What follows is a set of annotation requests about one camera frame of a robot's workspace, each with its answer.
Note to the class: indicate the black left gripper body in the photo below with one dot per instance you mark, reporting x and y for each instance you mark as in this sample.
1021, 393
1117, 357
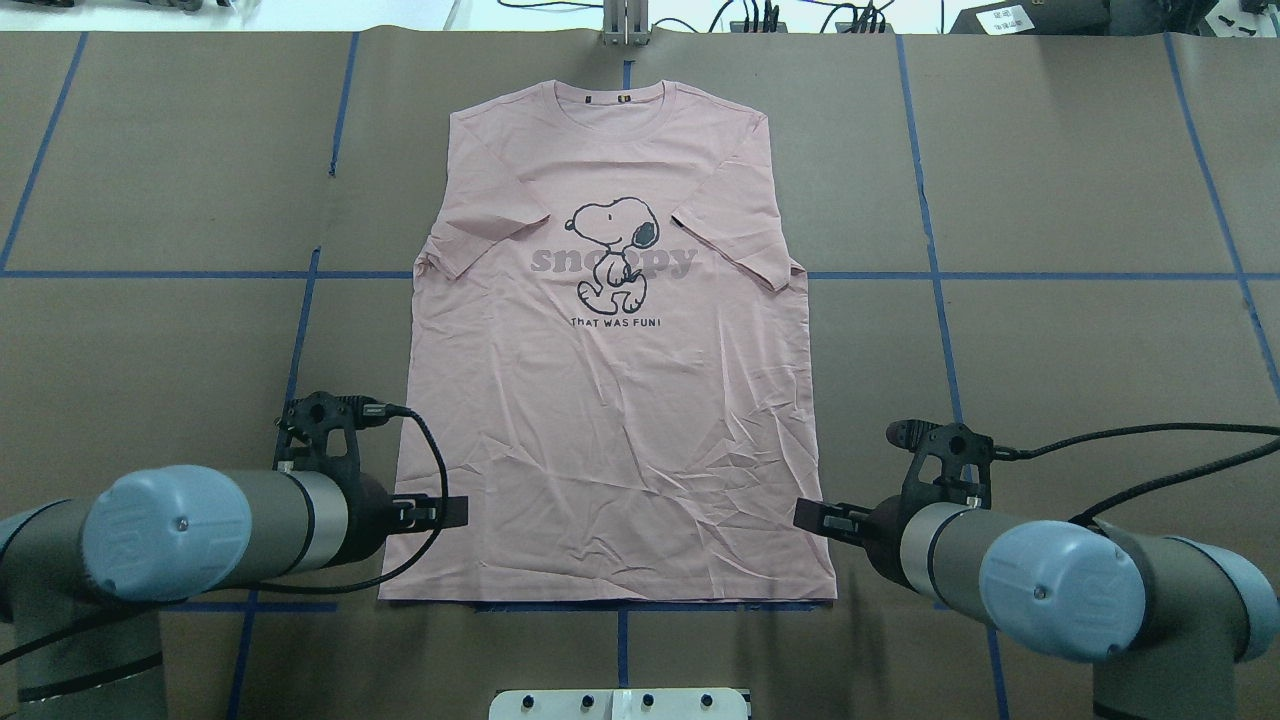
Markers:
369, 507

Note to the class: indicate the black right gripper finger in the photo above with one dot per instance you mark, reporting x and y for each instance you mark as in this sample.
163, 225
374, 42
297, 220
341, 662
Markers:
842, 522

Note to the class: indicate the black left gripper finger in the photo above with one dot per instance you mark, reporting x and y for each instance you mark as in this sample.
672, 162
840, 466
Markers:
423, 512

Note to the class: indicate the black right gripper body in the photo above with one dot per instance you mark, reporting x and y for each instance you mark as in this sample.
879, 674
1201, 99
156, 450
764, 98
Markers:
885, 533

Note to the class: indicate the pink Snoopy t-shirt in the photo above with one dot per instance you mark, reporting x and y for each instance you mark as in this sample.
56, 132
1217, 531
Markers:
610, 342

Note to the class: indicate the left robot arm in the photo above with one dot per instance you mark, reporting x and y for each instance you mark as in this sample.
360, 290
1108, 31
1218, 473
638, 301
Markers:
85, 579

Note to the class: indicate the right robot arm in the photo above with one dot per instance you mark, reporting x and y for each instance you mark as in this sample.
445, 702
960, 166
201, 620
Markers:
1162, 620

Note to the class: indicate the brown table mat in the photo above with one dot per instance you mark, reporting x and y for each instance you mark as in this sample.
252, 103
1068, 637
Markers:
1038, 236

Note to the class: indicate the black device with label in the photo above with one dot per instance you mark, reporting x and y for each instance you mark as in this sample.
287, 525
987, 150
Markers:
1087, 18

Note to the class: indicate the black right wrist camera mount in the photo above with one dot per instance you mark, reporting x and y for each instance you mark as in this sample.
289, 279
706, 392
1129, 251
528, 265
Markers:
950, 465

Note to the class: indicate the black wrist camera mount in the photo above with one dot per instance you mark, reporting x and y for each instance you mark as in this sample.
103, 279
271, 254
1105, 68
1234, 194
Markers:
950, 465
318, 432

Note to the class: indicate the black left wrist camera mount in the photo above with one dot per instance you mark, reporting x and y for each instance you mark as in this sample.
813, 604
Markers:
318, 432

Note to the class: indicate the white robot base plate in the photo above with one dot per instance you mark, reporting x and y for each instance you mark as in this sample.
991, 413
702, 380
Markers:
623, 703

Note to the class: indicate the grey aluminium camera post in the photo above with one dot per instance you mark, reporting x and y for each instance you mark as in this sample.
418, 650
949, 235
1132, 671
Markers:
626, 23

